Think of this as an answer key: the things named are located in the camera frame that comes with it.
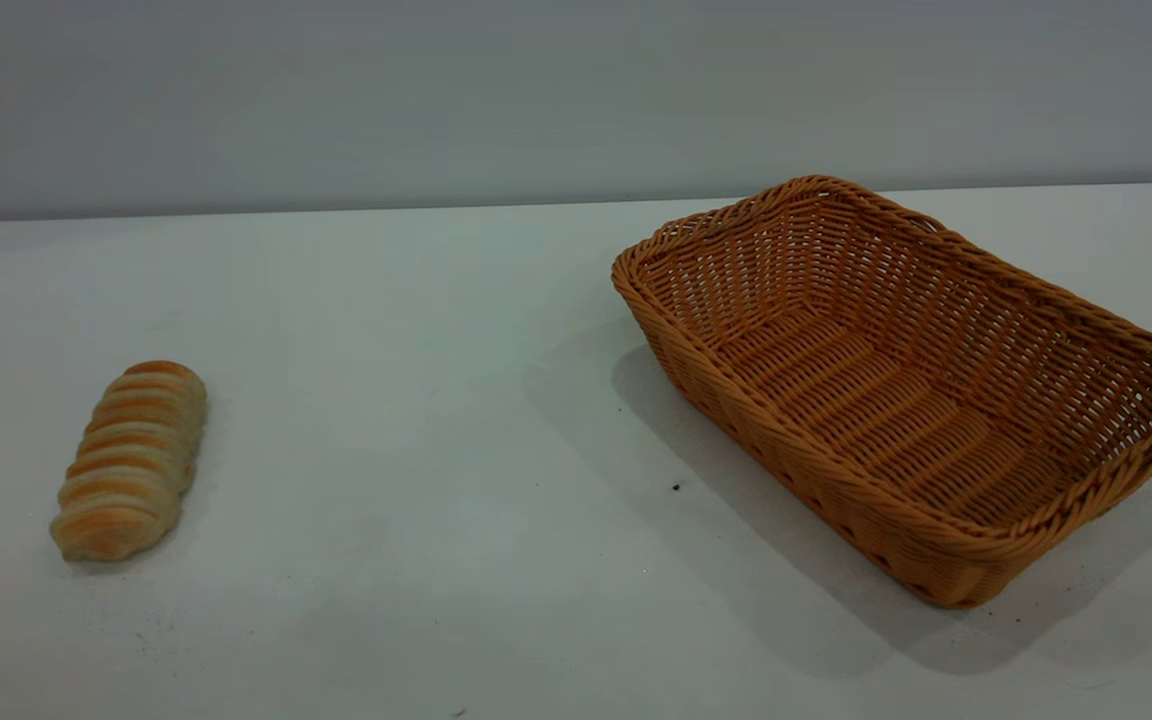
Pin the ridged long bread roll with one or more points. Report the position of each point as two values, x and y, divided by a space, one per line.
131 460

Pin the orange woven wicker basket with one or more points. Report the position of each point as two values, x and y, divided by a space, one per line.
866 400

